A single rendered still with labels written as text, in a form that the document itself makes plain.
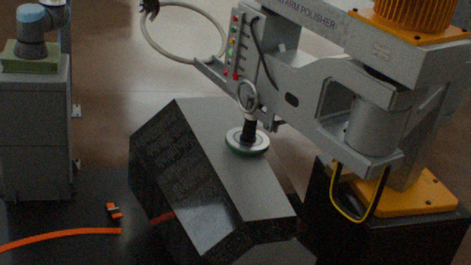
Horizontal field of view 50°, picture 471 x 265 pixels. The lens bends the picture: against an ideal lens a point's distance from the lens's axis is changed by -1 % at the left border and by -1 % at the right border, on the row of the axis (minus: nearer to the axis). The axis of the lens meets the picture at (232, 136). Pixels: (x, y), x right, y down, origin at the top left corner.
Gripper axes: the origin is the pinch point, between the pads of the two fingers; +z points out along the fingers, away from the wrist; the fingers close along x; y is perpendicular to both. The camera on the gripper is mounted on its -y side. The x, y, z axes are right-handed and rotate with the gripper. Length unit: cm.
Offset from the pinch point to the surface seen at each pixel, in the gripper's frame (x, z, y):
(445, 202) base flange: 182, -20, 11
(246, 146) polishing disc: 88, -6, 43
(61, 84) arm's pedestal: -18, 39, 43
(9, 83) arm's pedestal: -39, 43, 61
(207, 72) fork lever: 50, -12, 23
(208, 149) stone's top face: 74, 4, 50
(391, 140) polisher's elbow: 130, -73, 64
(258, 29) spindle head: 66, -61, 37
